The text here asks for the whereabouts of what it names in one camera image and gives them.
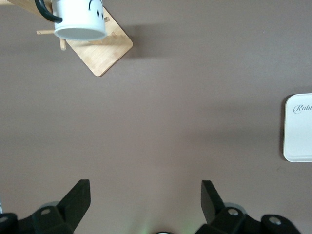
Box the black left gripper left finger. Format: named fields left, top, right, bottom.
left=0, top=179, right=91, bottom=234

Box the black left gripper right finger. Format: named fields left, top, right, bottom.
left=195, top=179, right=303, bottom=234

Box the white smiley mug black handle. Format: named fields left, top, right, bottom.
left=34, top=0, right=108, bottom=41

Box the bamboo wooden cup rack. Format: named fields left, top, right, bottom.
left=0, top=0, right=134, bottom=77

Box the brown table mat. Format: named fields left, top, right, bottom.
left=0, top=0, right=312, bottom=234

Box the white rectangular Rabbit tray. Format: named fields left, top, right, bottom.
left=282, top=93, right=312, bottom=163

